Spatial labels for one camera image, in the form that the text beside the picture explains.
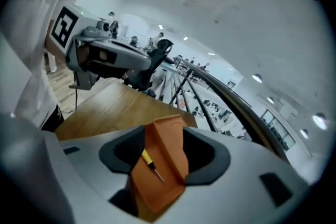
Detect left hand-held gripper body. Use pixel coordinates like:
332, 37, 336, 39
51, 5, 118, 91

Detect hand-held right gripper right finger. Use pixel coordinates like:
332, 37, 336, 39
154, 126, 311, 224

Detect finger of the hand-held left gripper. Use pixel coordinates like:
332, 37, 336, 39
114, 45, 152, 71

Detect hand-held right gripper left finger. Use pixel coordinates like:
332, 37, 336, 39
56, 125, 148, 224

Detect yellow handled screwdriver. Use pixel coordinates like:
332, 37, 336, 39
141, 148, 166, 183

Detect orange box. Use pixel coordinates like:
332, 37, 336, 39
125, 113, 190, 215

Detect person's left hand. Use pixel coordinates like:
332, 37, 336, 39
77, 45, 91, 67

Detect black office chair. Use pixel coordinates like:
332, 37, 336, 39
124, 38, 174, 92

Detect person's grey printed t-shirt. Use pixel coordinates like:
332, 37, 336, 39
0, 0, 101, 130

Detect person's black shorts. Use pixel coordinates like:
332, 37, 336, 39
40, 104, 66, 132

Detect black cable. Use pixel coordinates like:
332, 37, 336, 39
74, 70, 80, 111

